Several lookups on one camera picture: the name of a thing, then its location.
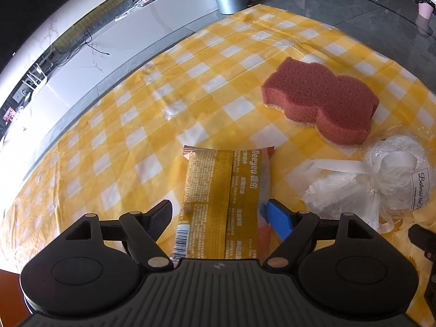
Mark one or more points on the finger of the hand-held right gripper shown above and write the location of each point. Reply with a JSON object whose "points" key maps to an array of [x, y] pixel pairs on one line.
{"points": [[422, 242], [432, 289]]}

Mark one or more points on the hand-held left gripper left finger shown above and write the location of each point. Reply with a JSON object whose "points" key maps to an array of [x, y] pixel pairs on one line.
{"points": [[160, 218]]}

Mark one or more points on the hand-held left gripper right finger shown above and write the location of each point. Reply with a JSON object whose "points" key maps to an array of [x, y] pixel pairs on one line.
{"points": [[277, 218]]}

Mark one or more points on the yellow plastic packet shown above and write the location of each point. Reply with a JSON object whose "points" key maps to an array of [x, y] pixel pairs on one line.
{"points": [[218, 204]]}

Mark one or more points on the white plastic-wrapped bundle with ribbon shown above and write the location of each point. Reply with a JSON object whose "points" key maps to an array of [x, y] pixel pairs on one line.
{"points": [[391, 173]]}

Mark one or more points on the reddish brown wavy sponge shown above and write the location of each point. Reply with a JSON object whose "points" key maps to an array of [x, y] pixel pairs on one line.
{"points": [[316, 92]]}

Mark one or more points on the yellow checkered tablecloth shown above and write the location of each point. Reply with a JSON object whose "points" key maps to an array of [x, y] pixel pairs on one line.
{"points": [[136, 126]]}

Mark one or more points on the white marble TV cabinet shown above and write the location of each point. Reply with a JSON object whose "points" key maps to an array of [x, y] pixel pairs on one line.
{"points": [[119, 41]]}

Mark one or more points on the small photo frame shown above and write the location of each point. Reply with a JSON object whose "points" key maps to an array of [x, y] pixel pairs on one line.
{"points": [[10, 114]]}

